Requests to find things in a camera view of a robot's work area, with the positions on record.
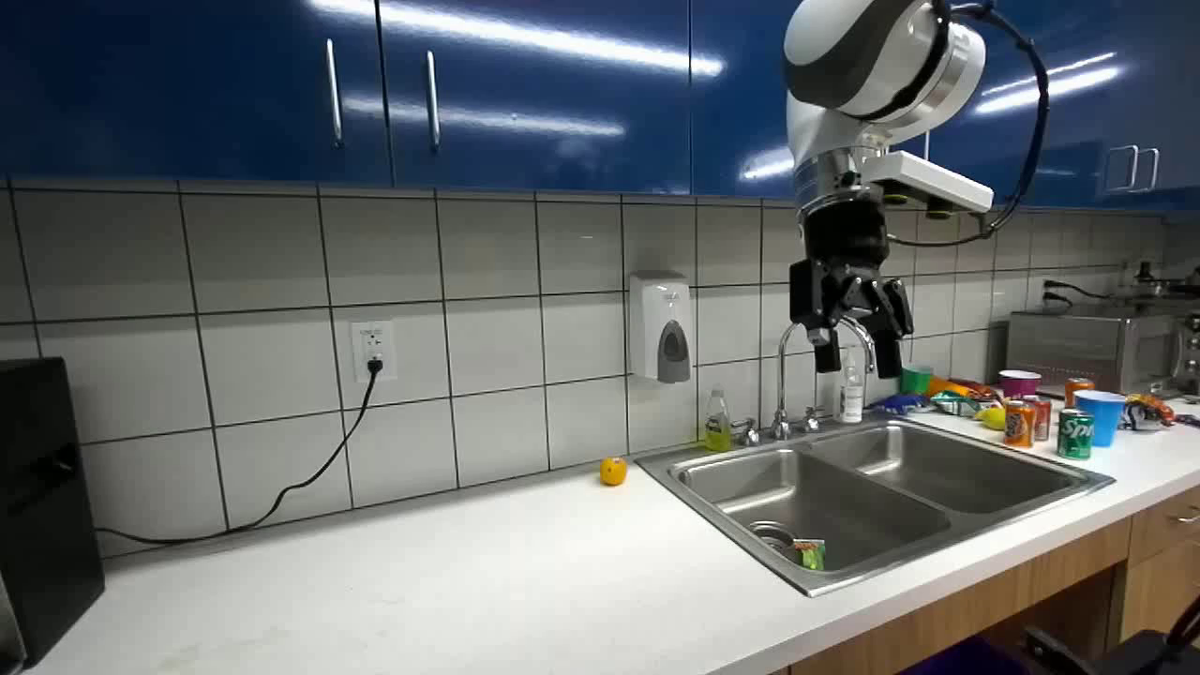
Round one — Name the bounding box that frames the black power cord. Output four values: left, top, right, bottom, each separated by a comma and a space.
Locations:
95, 355, 387, 553

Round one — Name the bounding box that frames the white wall power outlet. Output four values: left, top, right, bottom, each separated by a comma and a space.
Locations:
347, 318, 397, 378

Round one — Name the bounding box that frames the silver cabinet handle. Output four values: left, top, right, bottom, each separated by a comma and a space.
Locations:
321, 34, 347, 151
420, 50, 446, 153

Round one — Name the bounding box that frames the green dish soap bottle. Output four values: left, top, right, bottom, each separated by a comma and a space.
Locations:
695, 386, 738, 454

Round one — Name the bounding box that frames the wooden base cabinet drawer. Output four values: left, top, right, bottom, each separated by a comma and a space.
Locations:
1116, 485, 1200, 645

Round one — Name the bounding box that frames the clear plastic bottle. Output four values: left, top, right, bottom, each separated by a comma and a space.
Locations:
835, 335, 870, 426

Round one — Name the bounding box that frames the green snack bar packet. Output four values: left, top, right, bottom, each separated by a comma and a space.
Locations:
788, 538, 831, 575

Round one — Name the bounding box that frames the stainless steel toaster oven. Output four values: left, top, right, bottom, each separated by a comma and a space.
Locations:
1003, 306, 1176, 398

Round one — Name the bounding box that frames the orange soda can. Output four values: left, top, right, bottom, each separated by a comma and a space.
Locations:
1000, 398, 1037, 449

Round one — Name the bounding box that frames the blue plastic cup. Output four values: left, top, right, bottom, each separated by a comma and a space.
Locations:
1073, 386, 1131, 449

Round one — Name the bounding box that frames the orange snack packet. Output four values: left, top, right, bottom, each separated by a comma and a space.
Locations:
1120, 389, 1180, 433

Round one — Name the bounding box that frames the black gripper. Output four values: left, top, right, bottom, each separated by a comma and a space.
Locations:
788, 188, 917, 381

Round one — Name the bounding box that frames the chrome sink faucet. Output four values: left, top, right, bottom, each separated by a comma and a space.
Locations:
736, 316, 882, 449

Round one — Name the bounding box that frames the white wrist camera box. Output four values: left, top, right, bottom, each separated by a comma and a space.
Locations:
870, 148, 1000, 219

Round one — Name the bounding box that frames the blue cabinet door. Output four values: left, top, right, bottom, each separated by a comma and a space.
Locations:
0, 0, 395, 193
380, 0, 706, 199

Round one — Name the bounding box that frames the black wall cable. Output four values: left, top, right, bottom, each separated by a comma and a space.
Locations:
1037, 274, 1136, 310

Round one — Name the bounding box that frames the black chair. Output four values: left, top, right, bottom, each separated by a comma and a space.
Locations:
1023, 595, 1200, 675

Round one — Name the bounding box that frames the green plastic cup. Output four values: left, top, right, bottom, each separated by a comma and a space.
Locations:
897, 364, 936, 405

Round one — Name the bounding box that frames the pink rimmed cup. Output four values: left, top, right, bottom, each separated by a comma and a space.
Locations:
995, 368, 1045, 405

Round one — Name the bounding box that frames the stainless steel double sink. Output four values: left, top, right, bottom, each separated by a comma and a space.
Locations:
632, 418, 1116, 600

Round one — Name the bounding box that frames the green soda can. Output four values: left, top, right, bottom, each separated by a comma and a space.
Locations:
1053, 405, 1100, 463

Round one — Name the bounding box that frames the colourful snack packets pile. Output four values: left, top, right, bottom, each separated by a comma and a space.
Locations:
926, 375, 1007, 434

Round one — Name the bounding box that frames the black countertop appliance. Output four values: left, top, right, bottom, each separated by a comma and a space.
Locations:
0, 355, 108, 671

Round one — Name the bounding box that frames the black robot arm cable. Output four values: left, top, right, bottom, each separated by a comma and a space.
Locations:
892, 0, 1053, 251

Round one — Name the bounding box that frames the white wall soap dispenser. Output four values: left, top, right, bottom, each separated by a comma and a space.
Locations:
625, 274, 696, 386

